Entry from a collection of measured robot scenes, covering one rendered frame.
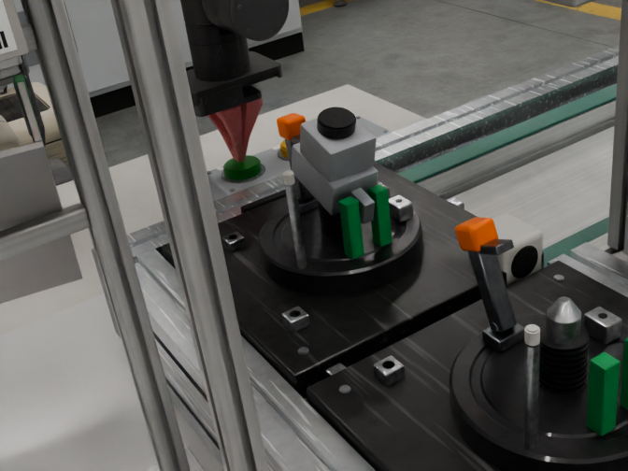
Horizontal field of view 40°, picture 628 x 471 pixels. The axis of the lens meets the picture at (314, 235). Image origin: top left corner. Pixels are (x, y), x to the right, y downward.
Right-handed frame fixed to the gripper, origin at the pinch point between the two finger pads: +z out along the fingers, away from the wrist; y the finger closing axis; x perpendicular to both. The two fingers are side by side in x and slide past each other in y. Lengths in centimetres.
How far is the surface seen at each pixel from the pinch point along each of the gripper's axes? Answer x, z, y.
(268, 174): -2.7, 2.2, 1.9
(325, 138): -24.1, -10.5, -3.2
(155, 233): -5.5, 2.2, -12.4
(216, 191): -0.5, 3.0, -3.4
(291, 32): 279, 88, 161
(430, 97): 186, 99, 171
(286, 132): -16.6, -8.5, -2.6
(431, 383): -40.6, 1.0, -6.9
